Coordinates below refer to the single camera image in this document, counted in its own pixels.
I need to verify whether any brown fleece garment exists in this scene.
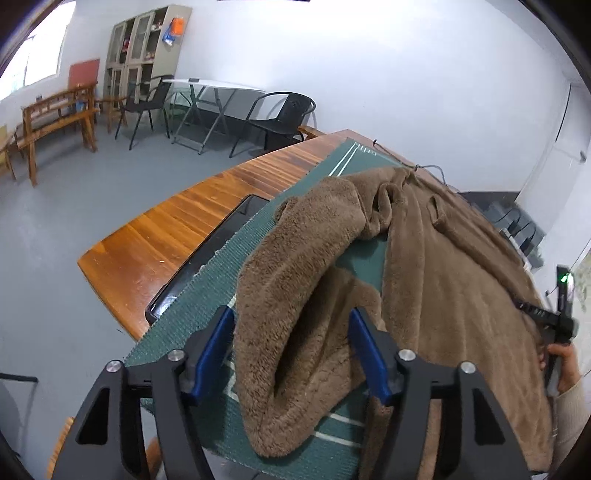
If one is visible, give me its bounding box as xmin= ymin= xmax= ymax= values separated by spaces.
xmin=232 ymin=166 xmax=555 ymax=480

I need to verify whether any cream sleeve forearm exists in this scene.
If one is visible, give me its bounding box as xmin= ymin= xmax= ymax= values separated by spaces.
xmin=551 ymin=380 xmax=590 ymax=471

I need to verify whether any white folding table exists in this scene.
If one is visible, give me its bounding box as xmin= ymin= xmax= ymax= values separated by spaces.
xmin=165 ymin=78 xmax=263 ymax=154

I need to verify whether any person right hand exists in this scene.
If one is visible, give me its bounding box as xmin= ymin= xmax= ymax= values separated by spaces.
xmin=538 ymin=342 xmax=582 ymax=395

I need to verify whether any green table mat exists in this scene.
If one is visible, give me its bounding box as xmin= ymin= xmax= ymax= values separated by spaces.
xmin=126 ymin=140 xmax=404 ymax=479

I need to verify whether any hanging scroll painting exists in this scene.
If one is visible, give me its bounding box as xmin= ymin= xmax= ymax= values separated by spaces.
xmin=571 ymin=243 xmax=591 ymax=314

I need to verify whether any black metal chair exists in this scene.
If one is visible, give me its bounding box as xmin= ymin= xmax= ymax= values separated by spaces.
xmin=229 ymin=91 xmax=317 ymax=158

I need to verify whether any wooden bench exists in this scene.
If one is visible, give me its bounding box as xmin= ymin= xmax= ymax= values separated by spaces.
xmin=16 ymin=82 xmax=98 ymax=187

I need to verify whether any grey storage cabinet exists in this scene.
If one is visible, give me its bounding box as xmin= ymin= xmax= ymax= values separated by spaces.
xmin=102 ymin=4 xmax=192 ymax=113

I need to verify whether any black tracker camera box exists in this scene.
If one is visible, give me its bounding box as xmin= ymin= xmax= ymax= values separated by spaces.
xmin=556 ymin=265 xmax=575 ymax=317

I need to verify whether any black cable on table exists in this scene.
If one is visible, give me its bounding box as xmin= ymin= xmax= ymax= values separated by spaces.
xmin=370 ymin=138 xmax=449 ymax=188

